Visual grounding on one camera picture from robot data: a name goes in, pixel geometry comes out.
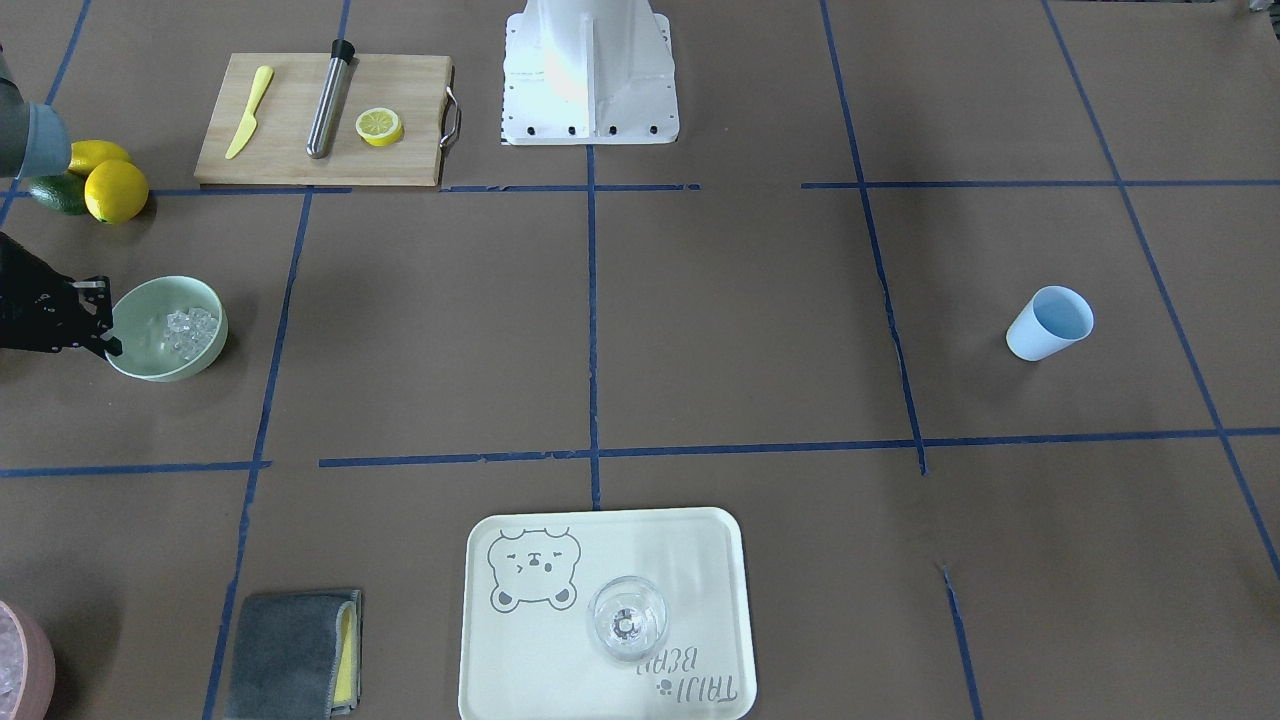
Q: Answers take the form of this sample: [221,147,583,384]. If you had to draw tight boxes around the dark avocado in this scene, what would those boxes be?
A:
[27,173,90,217]

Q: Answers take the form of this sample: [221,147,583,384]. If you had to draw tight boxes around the cream serving tray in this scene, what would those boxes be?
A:
[458,507,758,719]

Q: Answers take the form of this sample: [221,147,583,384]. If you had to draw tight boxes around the ice cubes in bowl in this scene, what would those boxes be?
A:
[163,307,221,363]

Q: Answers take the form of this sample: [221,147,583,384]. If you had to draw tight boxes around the wooden cutting board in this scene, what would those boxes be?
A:
[195,53,457,187]

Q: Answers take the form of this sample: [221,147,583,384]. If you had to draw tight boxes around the mint green bowl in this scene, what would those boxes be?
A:
[108,275,230,382]

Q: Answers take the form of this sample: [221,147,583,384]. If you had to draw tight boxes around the blue cup with ice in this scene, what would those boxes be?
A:
[1005,284,1094,363]

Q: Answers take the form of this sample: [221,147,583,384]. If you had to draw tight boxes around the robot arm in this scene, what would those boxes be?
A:
[1,61,122,359]

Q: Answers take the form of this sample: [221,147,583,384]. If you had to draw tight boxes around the dark sponge pad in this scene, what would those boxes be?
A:
[224,588,364,719]

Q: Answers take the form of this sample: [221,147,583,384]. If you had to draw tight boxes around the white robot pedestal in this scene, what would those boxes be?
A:
[500,1,681,147]

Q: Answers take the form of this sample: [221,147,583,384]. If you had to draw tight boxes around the black handled knife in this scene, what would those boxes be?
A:
[305,38,355,159]

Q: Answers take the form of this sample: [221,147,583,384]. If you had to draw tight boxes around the pink bowl with ice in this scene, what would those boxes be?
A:
[1,601,56,719]

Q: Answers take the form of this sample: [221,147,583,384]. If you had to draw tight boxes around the yellow lemon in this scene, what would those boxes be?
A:
[67,138,132,178]
[84,159,150,225]

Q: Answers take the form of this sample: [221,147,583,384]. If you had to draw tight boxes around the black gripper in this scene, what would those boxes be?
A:
[1,233,123,357]

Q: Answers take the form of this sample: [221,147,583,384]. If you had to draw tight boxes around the half lemon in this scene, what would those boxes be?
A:
[355,108,404,147]

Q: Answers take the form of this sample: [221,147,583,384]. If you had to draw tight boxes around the yellow plastic knife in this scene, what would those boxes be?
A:
[224,65,275,160]

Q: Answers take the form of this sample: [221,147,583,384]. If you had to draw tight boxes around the clear wine glass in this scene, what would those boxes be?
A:
[588,575,669,664]

